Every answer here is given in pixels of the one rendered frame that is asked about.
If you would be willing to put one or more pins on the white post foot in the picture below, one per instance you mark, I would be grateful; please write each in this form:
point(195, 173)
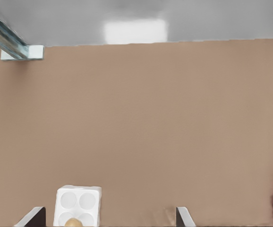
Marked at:
point(35, 52)

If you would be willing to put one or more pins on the brown egg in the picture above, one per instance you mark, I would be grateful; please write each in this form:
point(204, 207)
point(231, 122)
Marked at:
point(73, 223)

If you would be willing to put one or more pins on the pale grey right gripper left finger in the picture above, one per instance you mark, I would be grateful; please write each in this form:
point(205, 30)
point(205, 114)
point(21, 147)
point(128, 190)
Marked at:
point(33, 218)

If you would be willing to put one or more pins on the white egg tray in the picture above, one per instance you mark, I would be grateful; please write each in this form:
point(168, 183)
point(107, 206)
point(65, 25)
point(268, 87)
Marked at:
point(77, 203)

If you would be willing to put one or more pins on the silver frame post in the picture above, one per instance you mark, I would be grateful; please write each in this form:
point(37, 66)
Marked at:
point(3, 33)

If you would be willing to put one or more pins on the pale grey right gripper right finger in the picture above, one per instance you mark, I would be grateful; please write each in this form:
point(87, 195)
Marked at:
point(183, 217)

